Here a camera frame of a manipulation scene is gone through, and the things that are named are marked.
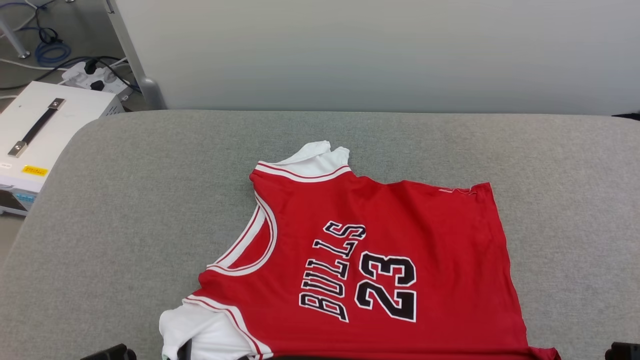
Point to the red Bulls basketball jersey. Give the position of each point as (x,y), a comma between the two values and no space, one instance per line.
(425,250)

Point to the grey metal desk leg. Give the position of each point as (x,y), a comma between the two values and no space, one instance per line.
(132,50)

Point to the white equipment box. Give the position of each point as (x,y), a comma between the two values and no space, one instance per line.
(75,115)

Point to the white power strip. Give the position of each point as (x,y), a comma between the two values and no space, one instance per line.
(77,75)

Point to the yellow warning label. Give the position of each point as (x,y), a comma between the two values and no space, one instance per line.
(35,170)

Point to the black object beside sofa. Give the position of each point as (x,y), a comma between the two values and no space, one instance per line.
(630,116)

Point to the thin grey metal leg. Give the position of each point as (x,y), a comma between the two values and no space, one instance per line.
(12,40)

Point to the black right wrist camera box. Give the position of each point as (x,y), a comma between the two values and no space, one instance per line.
(625,351)

